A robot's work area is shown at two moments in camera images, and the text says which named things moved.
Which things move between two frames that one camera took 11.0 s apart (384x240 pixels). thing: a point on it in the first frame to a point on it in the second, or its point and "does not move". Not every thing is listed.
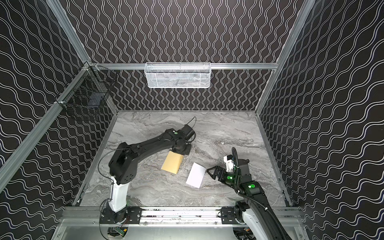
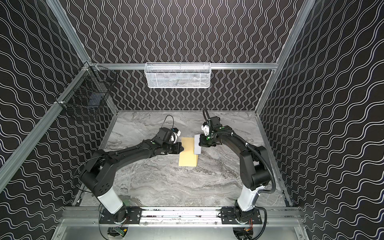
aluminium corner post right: [307, 6] does not move
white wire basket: [177, 74] does not move
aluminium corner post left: [68, 29] does not move
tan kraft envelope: [172, 162] to [187, 158]
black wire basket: [90, 88] does not move
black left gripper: [182, 148] to [173, 147]
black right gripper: [222, 175] to [204, 141]
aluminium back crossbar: [214, 66] does not move
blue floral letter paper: [196, 175] to [197, 148]
